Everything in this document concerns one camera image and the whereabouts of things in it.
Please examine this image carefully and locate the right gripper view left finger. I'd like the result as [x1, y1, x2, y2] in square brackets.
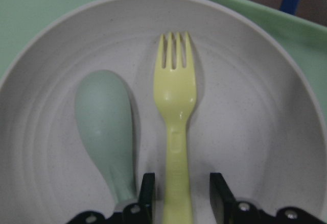
[122, 172, 155, 224]

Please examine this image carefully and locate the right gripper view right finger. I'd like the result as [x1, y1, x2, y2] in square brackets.
[209, 173, 258, 223]

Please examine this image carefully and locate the cream round plate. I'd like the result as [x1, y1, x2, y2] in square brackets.
[1, 0, 326, 223]

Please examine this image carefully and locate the yellow plastic fork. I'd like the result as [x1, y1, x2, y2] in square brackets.
[153, 33, 197, 223]

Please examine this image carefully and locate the light green plastic spoon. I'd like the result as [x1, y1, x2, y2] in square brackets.
[75, 70, 136, 203]

